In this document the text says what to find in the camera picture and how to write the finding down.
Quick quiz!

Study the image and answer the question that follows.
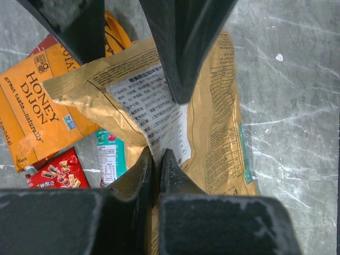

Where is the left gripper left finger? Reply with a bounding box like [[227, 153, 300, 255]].
[[1, 148, 152, 254]]

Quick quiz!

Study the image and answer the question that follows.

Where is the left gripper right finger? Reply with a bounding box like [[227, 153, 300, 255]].
[[158, 149, 301, 254]]

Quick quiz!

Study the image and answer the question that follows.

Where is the gold chips bag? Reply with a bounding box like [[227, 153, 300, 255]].
[[43, 30, 257, 254]]

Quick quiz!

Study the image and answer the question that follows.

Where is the red nut mix snack bag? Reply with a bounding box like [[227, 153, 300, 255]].
[[27, 147, 90, 189]]

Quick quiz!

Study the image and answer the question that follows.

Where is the teal snack bag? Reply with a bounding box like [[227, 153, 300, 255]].
[[95, 129, 127, 187]]

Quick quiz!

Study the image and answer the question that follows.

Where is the orange Kettle chips bag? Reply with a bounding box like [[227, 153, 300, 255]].
[[0, 10, 133, 173]]

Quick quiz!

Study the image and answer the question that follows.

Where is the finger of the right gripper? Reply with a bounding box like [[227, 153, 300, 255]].
[[140, 0, 236, 104], [19, 0, 105, 65]]

